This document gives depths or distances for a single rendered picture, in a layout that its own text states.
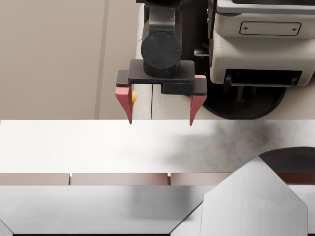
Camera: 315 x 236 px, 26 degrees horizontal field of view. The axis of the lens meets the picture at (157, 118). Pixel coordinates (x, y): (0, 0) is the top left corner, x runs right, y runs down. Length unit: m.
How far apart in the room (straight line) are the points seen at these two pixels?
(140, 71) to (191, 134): 0.43
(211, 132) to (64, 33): 1.14
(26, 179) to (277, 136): 0.54
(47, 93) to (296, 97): 0.85
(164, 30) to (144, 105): 1.06
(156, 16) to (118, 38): 1.52
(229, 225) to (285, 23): 0.46
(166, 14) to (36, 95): 1.45
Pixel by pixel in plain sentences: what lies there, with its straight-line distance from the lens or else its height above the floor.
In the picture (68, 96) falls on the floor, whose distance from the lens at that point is 2.34.
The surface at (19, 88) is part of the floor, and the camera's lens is 2.38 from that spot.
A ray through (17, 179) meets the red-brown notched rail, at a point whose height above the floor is 0.83.
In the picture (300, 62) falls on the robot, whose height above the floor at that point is 0.78.
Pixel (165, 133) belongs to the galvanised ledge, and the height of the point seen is 0.68.
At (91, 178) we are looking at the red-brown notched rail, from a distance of 1.25.
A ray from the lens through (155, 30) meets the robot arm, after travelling 0.93.
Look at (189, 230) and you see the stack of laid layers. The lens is 1.17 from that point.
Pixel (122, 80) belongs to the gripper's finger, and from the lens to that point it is 1.07.
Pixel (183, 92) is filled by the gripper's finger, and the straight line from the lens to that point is 1.04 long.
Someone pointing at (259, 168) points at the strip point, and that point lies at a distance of 1.23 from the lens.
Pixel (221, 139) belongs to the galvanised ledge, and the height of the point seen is 0.68.
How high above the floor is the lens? 1.95
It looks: 59 degrees down
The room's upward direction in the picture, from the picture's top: straight up
